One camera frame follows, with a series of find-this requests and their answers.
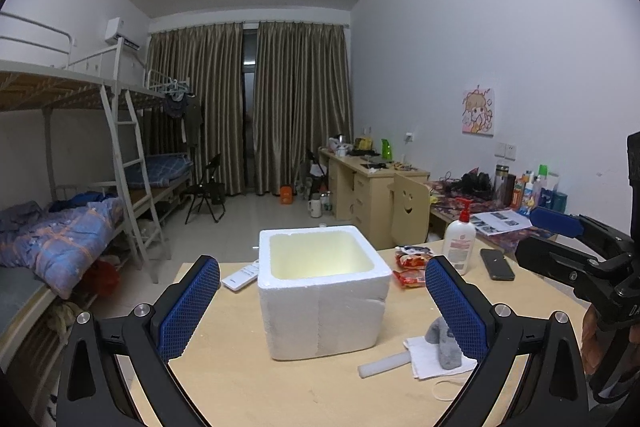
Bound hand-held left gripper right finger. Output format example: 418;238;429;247
424;255;592;427

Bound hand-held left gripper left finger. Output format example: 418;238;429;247
55;254;222;427

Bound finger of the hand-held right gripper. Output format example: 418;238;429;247
515;238;636;306
529;206;634;258

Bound grey sock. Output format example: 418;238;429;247
425;317;464;370

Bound white face mask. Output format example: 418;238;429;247
404;334;479;400

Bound white foam box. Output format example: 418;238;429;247
257;224;393;362

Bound person's right hand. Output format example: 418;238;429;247
581;307;609;378

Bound white bottle with green cap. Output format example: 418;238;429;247
532;164;549;208

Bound printed magazine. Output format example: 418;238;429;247
469;209;534;236

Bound black smartphone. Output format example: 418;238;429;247
480;248;516;282

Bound white remote control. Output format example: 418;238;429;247
221;259;262;293

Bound white lotion pump bottle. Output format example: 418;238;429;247
442;198;477;275

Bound dark thermos flask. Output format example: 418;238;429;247
494;163;510;206

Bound red cloth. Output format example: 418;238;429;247
82;257;121;298

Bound black bag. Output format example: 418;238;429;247
452;171;494;200

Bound white foam cylinder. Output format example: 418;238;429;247
357;352;411;379

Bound wooden chair with smiley cutout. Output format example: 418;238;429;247
389;173;432;250

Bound black folding chair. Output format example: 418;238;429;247
184;153;226;224

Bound metal bunk bed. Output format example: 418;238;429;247
116;69;197;233
0;12;171;408

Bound blue orange plaid quilt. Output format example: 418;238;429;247
0;197;126;300

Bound blue plaid bedding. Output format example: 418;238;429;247
122;156;194;188

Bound white bunk bed ladder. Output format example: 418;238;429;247
100;84;166;283

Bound light wooden desk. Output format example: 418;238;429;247
319;147;431;228

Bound dark hanging clothes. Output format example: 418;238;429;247
162;91;204;144

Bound brown curtain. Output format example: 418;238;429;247
147;23;246;196
252;21;355;196

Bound white air conditioner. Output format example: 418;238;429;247
105;18;143;52

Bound cartoon wall poster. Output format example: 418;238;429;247
461;86;497;136

